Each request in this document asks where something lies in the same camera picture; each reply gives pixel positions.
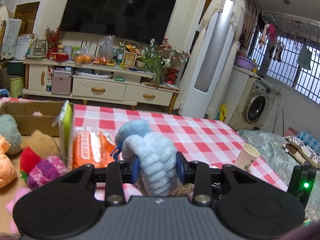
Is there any light blue fluffy plush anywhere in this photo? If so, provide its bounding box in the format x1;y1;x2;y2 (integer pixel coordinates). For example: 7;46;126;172
110;120;180;197

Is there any brown furry plush toy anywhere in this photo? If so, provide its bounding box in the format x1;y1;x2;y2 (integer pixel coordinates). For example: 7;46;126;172
169;183;193;197

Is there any orange snack package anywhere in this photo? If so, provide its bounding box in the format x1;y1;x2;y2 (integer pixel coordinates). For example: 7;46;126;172
72;127;116;169

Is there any white paper cup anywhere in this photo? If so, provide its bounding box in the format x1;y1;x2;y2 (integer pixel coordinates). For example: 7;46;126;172
234;143;260;171

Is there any yellow detergent bottle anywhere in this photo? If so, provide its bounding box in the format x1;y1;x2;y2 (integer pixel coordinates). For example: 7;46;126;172
215;103;226;122

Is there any pink purple knitted plush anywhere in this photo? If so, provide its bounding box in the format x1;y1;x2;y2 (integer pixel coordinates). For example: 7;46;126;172
27;155;68;190

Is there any green yellow packet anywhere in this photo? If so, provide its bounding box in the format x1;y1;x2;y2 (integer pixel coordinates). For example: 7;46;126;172
52;100;73;166

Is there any cardboard box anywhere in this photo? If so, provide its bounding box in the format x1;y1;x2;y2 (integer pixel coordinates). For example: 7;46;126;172
1;100;74;235

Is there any tan plush toy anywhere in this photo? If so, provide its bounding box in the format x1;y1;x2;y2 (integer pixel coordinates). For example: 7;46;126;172
21;130;61;159

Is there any white standing air conditioner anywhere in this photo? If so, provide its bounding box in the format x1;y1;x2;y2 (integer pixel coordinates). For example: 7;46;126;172
174;0;246;119

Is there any red strawberry plush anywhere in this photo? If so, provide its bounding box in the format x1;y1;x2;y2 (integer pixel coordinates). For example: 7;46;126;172
20;147;41;181

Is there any cream TV stand cabinet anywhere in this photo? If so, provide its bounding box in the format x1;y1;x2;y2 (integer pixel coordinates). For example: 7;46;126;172
22;59;180;114

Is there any silver front-load washing machine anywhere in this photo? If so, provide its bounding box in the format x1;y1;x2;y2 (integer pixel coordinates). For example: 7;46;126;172
223;66;279;131

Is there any red vase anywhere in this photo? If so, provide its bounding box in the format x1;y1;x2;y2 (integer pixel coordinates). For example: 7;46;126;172
165;68;179;85

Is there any pink storage box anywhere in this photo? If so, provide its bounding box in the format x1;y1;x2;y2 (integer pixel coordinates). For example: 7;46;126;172
52;69;72;95

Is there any orange plush toy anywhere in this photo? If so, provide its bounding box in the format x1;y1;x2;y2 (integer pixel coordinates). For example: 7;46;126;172
0;136;17;189

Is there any framed certificate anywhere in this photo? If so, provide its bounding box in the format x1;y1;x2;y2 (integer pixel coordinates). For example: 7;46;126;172
123;51;137;68

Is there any teal knitted plush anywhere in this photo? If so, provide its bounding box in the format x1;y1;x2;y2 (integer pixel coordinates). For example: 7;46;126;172
0;114;22;155

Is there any purple plastic basin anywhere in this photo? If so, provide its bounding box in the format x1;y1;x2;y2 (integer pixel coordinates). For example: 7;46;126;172
235;56;255;71

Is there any bag of oranges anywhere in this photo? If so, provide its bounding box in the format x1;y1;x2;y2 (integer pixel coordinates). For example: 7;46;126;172
74;46;93;64

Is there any potted flower plant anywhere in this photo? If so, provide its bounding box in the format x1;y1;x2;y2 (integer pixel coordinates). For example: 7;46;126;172
142;38;190;85

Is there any red gift box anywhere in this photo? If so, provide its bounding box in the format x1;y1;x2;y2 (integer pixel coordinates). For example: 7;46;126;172
47;52;69;62

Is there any green waste bin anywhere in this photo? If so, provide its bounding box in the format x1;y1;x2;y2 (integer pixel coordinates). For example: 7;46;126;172
9;75;24;98

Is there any black flat screen television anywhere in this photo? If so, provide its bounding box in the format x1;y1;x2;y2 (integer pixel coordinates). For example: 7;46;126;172
60;0;176;43

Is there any wooden chair with cover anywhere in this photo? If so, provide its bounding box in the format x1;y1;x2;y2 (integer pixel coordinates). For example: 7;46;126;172
1;1;22;60

